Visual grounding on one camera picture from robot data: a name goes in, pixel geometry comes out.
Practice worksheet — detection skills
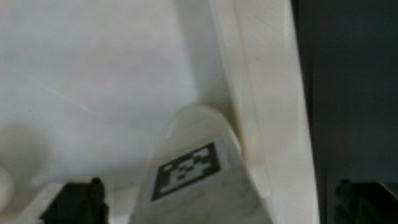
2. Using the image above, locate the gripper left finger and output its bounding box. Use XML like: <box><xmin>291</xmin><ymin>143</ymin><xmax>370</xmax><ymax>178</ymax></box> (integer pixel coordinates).
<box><xmin>39</xmin><ymin>178</ymin><xmax>108</xmax><ymax>224</ymax></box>

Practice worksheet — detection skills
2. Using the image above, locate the white square tabletop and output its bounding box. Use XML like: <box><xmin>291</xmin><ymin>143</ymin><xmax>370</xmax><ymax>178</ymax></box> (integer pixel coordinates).
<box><xmin>0</xmin><ymin>0</ymin><xmax>320</xmax><ymax>224</ymax></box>

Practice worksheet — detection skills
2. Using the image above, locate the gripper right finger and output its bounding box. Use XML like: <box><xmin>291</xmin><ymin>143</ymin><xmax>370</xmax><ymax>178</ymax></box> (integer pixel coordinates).
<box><xmin>334</xmin><ymin>179</ymin><xmax>398</xmax><ymax>224</ymax></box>

